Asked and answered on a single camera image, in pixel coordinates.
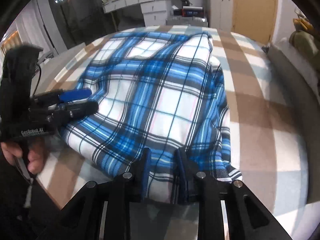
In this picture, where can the white cabinet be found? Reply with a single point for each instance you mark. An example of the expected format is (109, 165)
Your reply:
(220, 14)

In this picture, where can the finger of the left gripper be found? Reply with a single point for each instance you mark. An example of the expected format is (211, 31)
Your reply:
(62, 96)
(59, 115)

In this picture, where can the person's left hand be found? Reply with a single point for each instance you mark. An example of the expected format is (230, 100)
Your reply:
(37, 154)

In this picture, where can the checked bed sheet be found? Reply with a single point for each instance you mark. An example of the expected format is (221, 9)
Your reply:
(266, 146)

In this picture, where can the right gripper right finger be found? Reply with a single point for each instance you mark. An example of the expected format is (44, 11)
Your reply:
(186, 170)

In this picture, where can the white dressing table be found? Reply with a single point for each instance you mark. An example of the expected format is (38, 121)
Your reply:
(155, 12)

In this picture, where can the blue white plaid blanket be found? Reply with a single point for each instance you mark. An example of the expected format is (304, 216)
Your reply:
(159, 91)

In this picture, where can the black wardrobe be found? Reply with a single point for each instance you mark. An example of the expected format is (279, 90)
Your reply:
(81, 21)

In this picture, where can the wooden door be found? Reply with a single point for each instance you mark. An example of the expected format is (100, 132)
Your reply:
(255, 19)

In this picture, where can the silver suitcase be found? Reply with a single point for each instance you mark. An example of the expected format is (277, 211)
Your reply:
(188, 21)

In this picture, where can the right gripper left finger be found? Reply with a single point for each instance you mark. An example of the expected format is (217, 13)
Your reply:
(140, 170)

